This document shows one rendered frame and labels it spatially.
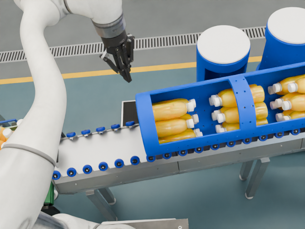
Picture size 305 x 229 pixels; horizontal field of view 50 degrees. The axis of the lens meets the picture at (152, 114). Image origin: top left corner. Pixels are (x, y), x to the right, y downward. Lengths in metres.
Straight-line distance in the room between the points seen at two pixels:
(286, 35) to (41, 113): 1.49
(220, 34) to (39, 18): 1.19
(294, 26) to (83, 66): 2.02
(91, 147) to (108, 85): 1.47
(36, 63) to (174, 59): 2.47
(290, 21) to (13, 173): 1.68
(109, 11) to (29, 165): 0.46
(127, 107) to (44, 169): 2.11
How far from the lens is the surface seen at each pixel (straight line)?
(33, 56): 0.77
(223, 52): 1.77
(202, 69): 1.83
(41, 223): 0.95
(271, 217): 2.47
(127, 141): 1.62
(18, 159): 0.60
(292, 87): 1.50
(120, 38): 0.97
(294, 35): 1.91
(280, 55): 1.95
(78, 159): 1.64
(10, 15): 4.21
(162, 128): 1.38
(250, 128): 1.40
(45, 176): 0.61
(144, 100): 1.36
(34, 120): 0.64
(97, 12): 0.88
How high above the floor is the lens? 2.33
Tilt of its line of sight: 57 degrees down
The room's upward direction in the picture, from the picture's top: 12 degrees counter-clockwise
